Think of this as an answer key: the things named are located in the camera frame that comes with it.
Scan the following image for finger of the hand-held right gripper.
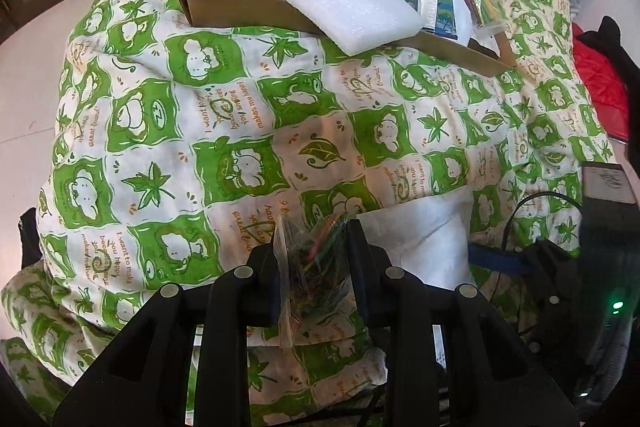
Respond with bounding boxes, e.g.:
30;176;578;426
467;239;576;288

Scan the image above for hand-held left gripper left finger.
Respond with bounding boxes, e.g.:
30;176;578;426
52;237;282;427

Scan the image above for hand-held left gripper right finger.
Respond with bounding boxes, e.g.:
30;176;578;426
347;218;576;427

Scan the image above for clear bag coloured bands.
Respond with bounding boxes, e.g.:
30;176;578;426
272;213;358;350

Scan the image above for large white packet blue print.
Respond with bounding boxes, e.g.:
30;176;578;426
356;184;478;290

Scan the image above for shallow cardboard box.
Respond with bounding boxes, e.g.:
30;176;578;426
177;0;518;80

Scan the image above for white foam block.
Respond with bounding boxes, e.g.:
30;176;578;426
264;0;423;56

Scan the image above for green white printed blanket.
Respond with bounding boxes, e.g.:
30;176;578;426
0;0;618;423

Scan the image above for red jacket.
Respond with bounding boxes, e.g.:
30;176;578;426
572;37;632;142

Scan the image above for black cloth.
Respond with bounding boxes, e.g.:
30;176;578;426
575;16;640;108

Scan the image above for black cable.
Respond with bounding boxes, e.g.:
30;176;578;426
492;191;586;298

